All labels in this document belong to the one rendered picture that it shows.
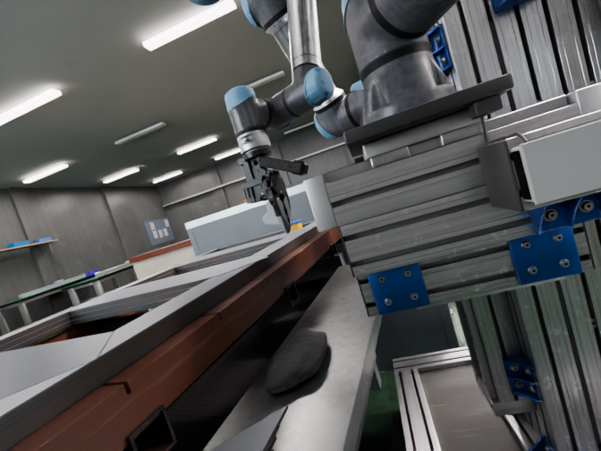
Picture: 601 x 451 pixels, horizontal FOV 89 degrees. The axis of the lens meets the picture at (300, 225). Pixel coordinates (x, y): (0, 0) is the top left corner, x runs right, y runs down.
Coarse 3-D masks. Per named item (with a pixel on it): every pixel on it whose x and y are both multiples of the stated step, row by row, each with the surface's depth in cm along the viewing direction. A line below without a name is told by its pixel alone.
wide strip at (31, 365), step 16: (96, 336) 48; (16, 352) 56; (32, 352) 51; (48, 352) 48; (64, 352) 45; (80, 352) 42; (96, 352) 39; (0, 368) 47; (16, 368) 44; (32, 368) 41; (48, 368) 39; (64, 368) 37; (0, 384) 38; (16, 384) 36; (32, 384) 34
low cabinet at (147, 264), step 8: (168, 248) 405; (176, 248) 402; (184, 248) 405; (192, 248) 403; (136, 256) 417; (144, 256) 414; (152, 256) 411; (160, 256) 414; (168, 256) 412; (176, 256) 409; (184, 256) 407; (192, 256) 404; (136, 264) 424; (144, 264) 421; (152, 264) 419; (160, 264) 416; (168, 264) 413; (136, 272) 426; (144, 272) 423; (152, 272) 420
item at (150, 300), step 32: (224, 256) 125; (224, 288) 61; (64, 320) 91; (160, 320) 46; (192, 320) 52; (0, 352) 77; (128, 352) 40; (64, 384) 33; (96, 384) 36; (32, 416) 30; (0, 448) 28
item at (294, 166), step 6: (264, 162) 73; (270, 162) 72; (276, 162) 72; (282, 162) 71; (288, 162) 71; (294, 162) 70; (300, 162) 71; (276, 168) 72; (282, 168) 71; (288, 168) 71; (294, 168) 71; (300, 168) 70; (306, 168) 72; (300, 174) 72
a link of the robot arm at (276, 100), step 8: (280, 96) 75; (272, 104) 77; (280, 104) 75; (272, 112) 76; (280, 112) 76; (288, 112) 75; (272, 120) 77; (280, 120) 78; (288, 120) 78; (272, 128) 81; (280, 128) 83
